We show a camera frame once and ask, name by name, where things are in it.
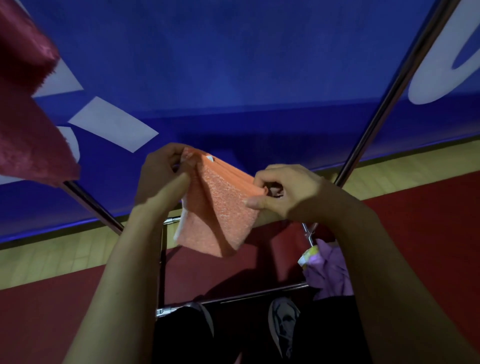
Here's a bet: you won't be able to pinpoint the person's right hand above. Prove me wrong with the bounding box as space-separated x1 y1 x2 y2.
242 163 340 226

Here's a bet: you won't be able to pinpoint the person's left hand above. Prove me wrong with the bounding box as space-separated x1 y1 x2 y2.
133 142 193 217

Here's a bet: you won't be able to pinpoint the yellow white cloth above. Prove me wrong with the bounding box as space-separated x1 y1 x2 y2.
297 245 320 268

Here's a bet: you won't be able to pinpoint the orange patterned towel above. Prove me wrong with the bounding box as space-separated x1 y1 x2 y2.
173 146 269 259

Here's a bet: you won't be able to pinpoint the purple towel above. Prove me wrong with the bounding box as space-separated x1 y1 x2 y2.
302 238 356 302

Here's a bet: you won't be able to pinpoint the pink towel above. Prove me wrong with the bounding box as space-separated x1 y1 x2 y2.
0 0 82 188

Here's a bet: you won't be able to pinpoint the metal drying rack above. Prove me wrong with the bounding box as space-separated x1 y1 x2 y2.
59 0 463 319

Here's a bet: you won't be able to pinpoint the person's left forearm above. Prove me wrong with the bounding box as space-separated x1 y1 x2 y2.
63 204 170 364

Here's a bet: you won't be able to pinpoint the person's right forearm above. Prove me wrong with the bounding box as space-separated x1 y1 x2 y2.
324 193 480 364

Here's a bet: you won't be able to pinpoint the person's right grey shoe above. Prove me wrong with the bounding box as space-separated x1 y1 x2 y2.
267 297 301 359

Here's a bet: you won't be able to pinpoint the person's grey shoe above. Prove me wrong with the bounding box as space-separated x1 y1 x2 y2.
267 297 301 359
185 301 215 338

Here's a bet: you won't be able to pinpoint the person's left grey shoe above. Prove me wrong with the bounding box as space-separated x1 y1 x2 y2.
185 301 215 338

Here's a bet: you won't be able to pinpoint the person's black trousers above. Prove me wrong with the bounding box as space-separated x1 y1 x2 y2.
151 290 372 364

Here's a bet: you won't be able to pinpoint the blue banner with white print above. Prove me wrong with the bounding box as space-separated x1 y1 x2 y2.
0 0 480 245

